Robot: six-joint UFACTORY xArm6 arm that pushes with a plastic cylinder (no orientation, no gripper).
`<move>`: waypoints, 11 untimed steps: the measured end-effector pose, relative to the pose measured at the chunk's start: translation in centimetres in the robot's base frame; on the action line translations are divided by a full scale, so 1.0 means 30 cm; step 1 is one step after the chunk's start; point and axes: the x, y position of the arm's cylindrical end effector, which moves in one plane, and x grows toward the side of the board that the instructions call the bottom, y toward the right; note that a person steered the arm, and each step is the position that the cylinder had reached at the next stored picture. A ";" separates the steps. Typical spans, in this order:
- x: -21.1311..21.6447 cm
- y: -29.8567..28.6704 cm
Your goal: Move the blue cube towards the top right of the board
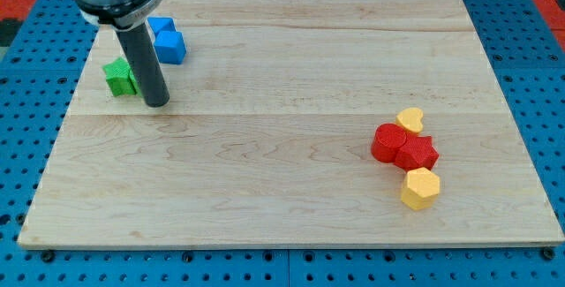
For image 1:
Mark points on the light wooden board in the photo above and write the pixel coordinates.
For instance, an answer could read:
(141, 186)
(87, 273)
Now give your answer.
(266, 139)

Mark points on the red star block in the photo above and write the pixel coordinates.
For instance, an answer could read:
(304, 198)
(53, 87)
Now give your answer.
(417, 152)

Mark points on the blue flat block behind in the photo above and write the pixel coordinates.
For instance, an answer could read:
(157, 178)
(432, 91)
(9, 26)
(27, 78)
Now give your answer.
(159, 24)

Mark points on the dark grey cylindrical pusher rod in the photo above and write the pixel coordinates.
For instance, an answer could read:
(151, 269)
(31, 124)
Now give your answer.
(140, 54)

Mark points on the green star block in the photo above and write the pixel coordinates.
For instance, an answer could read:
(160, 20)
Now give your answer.
(120, 79)

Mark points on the yellow hexagon block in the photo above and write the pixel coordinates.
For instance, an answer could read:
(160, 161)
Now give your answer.
(420, 188)

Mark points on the blue cube block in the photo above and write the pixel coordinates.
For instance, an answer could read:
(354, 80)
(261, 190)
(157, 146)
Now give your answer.
(170, 47)

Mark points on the red cylinder block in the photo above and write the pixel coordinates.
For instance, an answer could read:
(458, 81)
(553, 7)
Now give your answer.
(387, 140)

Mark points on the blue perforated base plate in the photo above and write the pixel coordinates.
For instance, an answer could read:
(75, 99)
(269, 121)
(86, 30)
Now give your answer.
(38, 77)

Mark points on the yellow heart block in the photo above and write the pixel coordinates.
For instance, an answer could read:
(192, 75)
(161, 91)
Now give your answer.
(410, 120)

